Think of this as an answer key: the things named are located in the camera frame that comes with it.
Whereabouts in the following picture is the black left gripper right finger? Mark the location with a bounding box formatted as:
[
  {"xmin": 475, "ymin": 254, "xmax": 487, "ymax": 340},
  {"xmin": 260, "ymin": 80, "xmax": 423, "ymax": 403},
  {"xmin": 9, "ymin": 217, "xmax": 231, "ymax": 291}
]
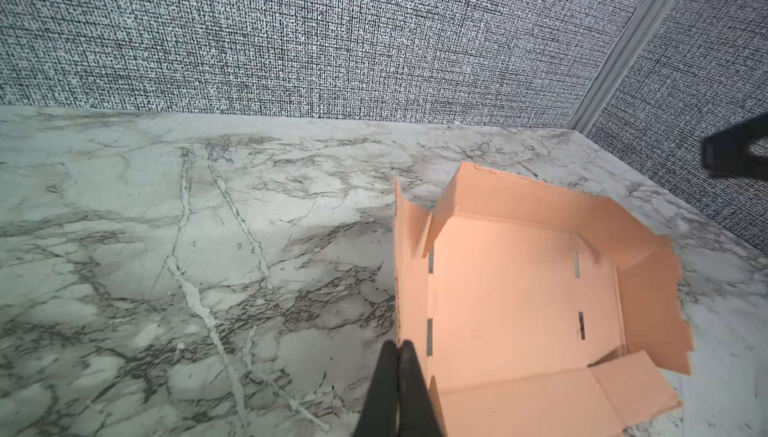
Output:
[{"xmin": 397, "ymin": 340, "xmax": 443, "ymax": 437}]

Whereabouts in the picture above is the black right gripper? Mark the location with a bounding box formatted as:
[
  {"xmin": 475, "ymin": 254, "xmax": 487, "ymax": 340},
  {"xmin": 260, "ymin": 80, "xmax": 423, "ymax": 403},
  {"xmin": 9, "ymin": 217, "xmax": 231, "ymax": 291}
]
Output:
[{"xmin": 701, "ymin": 113, "xmax": 767, "ymax": 181}]

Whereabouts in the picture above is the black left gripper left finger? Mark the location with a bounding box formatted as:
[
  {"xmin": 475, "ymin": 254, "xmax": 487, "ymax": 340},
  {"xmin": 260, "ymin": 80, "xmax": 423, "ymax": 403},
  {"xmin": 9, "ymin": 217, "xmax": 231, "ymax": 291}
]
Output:
[{"xmin": 353, "ymin": 341, "xmax": 398, "ymax": 437}]

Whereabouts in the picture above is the aluminium corner frame post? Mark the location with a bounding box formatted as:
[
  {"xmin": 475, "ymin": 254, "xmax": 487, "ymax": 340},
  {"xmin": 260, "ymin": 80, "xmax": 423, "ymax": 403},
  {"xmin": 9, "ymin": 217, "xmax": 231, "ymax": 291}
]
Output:
[{"xmin": 568, "ymin": 0, "xmax": 676, "ymax": 135}]

